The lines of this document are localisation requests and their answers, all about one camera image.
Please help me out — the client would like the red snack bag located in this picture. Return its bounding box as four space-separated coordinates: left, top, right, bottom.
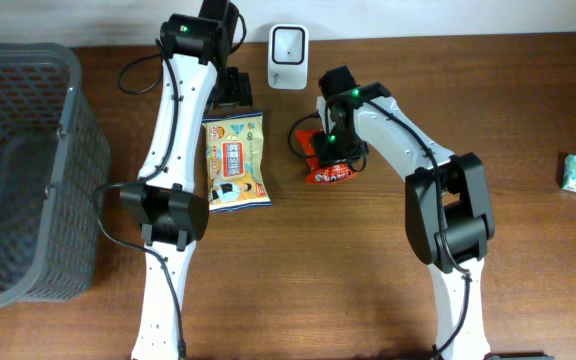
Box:
296 130 358 184

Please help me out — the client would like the white barcode scanner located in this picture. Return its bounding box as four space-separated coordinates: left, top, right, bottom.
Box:
267 24 309 90

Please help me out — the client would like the yellow wet wipes pack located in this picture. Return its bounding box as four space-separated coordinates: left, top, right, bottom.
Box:
202 112 271 213

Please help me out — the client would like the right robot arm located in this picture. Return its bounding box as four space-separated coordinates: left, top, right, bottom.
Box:
312 66 495 359

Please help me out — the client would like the grey plastic mesh basket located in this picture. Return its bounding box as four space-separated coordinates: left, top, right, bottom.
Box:
0 43 111 308

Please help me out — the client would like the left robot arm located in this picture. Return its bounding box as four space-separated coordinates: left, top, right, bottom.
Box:
120 0 253 360

